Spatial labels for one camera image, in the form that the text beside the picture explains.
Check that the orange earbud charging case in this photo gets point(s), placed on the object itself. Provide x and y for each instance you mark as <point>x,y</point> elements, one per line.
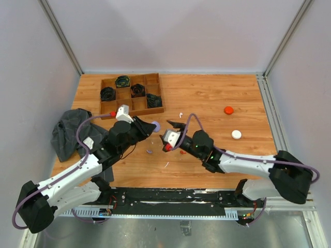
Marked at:
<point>228,110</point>

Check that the white cable duct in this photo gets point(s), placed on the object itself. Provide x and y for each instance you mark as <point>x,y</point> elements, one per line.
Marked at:
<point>162,211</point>

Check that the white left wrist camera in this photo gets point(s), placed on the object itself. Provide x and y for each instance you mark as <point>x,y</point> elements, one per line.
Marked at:
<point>122,114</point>

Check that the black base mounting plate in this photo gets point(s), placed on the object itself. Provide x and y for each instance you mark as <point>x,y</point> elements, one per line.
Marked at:
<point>115,197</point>

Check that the green rolled necktie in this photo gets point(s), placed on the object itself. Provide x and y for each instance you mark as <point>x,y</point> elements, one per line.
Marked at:
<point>122,81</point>

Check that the aluminium corner frame post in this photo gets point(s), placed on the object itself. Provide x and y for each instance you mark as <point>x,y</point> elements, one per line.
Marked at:
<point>302,11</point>

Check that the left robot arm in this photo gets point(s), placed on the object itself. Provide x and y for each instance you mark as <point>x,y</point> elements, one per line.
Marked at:
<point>40,203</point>

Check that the dark rolled necktie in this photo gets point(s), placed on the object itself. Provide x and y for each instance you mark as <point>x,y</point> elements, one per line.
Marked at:
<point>153,101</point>

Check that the black rolled necktie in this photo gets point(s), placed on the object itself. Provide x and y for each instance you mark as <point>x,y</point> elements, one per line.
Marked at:
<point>107,94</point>

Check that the grey checked cloth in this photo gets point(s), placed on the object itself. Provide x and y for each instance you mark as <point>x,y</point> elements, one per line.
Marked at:
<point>64,139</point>

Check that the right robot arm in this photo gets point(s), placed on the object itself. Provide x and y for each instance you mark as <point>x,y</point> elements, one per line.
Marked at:
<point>277,175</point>

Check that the white earbud charging case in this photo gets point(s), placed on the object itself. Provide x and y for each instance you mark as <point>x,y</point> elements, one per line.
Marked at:
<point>236,134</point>

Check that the red patterned rolled necktie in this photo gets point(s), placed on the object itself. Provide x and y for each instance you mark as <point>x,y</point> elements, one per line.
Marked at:
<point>137,90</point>

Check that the aluminium left frame post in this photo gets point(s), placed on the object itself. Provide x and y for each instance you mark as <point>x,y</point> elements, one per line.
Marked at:
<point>46,7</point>

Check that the wooden compartment tray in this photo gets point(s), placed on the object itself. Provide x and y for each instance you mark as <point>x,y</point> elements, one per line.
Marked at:
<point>137,106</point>

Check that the lilac earbud charging case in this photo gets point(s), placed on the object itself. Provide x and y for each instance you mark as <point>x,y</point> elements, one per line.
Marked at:
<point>157,126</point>

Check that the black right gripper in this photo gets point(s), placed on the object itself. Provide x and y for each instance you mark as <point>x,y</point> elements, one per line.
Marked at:
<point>176,125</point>

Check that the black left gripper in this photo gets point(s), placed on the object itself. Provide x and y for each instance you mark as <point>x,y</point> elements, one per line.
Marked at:
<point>145,128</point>

